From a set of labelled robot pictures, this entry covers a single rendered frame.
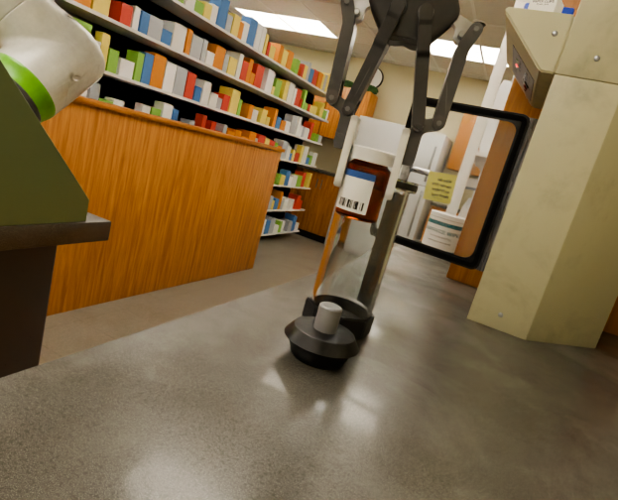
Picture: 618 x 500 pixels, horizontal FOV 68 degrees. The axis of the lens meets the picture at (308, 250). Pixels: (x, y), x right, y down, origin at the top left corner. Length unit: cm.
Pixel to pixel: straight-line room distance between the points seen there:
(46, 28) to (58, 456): 78
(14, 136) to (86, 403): 50
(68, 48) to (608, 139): 96
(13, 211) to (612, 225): 103
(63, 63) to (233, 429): 75
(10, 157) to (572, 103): 92
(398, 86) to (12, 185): 631
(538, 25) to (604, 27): 10
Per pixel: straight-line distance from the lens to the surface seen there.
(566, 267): 96
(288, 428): 42
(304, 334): 52
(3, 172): 82
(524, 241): 93
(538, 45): 97
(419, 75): 47
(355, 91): 47
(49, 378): 44
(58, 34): 100
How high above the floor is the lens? 117
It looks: 12 degrees down
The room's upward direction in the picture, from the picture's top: 15 degrees clockwise
